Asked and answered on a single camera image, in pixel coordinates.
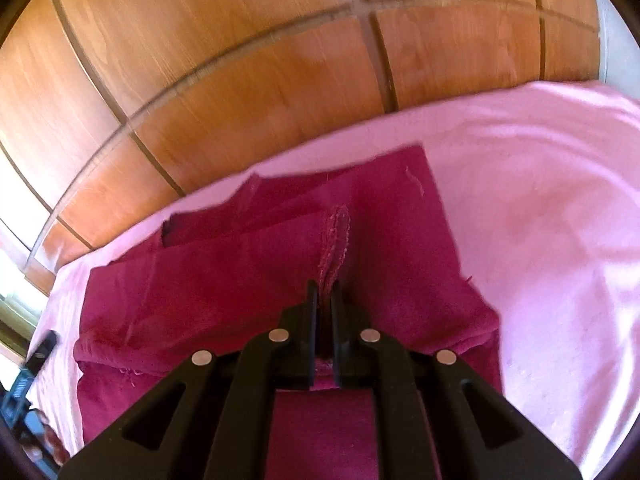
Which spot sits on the window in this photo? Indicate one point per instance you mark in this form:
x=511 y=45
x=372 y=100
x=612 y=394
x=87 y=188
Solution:
x=12 y=305

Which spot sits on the maroon small garment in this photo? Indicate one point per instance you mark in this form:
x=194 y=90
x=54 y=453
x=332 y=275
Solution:
x=225 y=285

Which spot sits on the wooden wardrobe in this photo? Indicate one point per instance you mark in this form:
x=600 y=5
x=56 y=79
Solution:
x=225 y=70

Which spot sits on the pink bed sheet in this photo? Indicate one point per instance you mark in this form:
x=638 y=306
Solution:
x=540 y=200

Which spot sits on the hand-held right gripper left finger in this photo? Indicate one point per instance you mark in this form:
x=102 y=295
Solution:
x=300 y=350

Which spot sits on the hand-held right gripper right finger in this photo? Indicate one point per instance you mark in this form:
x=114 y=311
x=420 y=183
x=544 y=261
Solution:
x=350 y=350

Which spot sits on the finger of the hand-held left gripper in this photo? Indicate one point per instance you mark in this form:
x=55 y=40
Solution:
x=42 y=349

